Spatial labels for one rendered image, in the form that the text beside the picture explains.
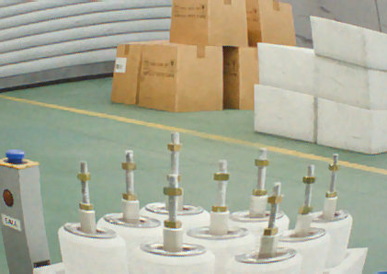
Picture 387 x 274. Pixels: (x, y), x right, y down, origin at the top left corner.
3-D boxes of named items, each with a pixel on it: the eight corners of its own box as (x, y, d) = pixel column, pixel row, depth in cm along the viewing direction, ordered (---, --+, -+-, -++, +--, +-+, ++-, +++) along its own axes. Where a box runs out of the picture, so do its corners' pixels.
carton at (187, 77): (222, 110, 512) (222, 45, 508) (176, 112, 499) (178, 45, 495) (183, 103, 537) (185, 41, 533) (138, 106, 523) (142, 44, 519)
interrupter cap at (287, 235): (304, 229, 133) (305, 224, 133) (335, 234, 126) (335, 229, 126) (262, 240, 128) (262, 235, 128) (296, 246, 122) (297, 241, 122)
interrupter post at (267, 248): (252, 260, 116) (256, 236, 116) (262, 256, 118) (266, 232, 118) (270, 261, 115) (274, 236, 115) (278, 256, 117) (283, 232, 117)
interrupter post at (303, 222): (301, 234, 129) (305, 211, 129) (312, 236, 127) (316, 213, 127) (289, 238, 128) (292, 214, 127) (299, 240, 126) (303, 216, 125)
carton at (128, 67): (161, 97, 564) (165, 39, 561) (189, 101, 545) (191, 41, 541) (110, 101, 547) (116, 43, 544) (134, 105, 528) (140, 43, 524)
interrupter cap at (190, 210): (170, 205, 153) (170, 200, 153) (215, 212, 149) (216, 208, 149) (133, 210, 148) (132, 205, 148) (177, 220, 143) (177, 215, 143)
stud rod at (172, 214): (177, 239, 122) (178, 174, 121) (176, 241, 121) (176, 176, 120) (168, 238, 122) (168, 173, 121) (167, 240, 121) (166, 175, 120)
